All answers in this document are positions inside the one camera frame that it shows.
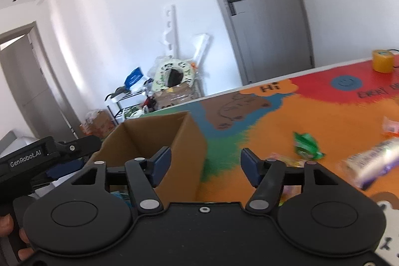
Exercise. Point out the white plastic shopping bag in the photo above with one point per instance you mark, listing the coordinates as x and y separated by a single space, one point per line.
134 112

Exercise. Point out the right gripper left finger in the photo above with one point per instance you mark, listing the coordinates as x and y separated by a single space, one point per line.
143 176

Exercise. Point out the yellow tape roll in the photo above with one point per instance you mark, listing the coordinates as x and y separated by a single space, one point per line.
383 61

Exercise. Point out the grey side door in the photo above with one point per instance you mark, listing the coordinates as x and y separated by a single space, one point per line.
35 87

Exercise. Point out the black metal shoe rack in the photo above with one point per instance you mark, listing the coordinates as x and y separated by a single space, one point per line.
117 102

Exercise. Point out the tall white foam board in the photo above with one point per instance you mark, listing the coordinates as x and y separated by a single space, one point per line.
169 35

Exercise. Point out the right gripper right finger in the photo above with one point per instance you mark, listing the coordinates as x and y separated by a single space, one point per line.
266 176

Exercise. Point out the pink red candy packet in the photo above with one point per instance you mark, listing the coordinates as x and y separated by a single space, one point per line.
390 127

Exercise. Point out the blue green snack packet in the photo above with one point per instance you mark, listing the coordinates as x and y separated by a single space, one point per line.
122 195

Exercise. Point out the small orange cardboard box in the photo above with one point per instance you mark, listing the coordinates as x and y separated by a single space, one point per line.
98 123

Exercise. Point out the colourful cartoon table mat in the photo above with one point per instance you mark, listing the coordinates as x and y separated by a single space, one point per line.
339 108

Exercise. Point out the SF cardboard box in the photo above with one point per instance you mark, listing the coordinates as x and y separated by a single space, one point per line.
169 97

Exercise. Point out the blue white bag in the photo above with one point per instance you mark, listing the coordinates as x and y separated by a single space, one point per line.
133 78

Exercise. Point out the purple white snack bag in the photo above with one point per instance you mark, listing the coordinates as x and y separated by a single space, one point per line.
362 169

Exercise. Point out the short white foam board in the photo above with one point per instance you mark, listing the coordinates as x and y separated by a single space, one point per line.
200 43

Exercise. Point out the grey room door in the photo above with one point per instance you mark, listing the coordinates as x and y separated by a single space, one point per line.
270 38

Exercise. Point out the pink meat snack packet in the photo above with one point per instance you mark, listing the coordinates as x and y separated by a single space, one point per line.
290 162

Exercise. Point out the grey sofa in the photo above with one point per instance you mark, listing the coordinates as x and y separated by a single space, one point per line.
14 141

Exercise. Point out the small green snack packet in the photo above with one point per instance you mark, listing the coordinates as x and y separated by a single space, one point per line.
306 146

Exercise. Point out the panda toilet seat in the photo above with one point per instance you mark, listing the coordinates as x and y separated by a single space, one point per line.
172 73

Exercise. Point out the open cardboard box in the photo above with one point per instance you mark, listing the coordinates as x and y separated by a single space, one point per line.
176 136

